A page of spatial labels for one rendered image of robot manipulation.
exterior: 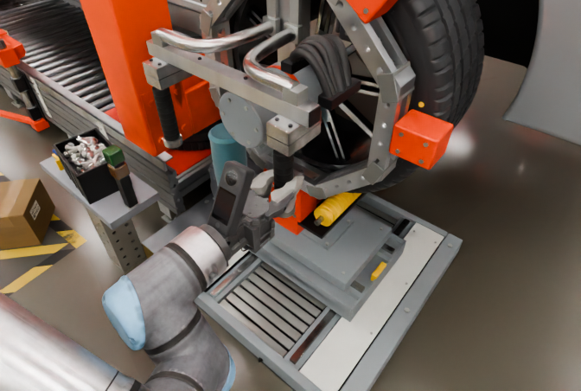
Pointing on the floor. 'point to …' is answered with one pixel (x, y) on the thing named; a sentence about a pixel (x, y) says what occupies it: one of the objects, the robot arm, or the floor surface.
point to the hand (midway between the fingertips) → (290, 173)
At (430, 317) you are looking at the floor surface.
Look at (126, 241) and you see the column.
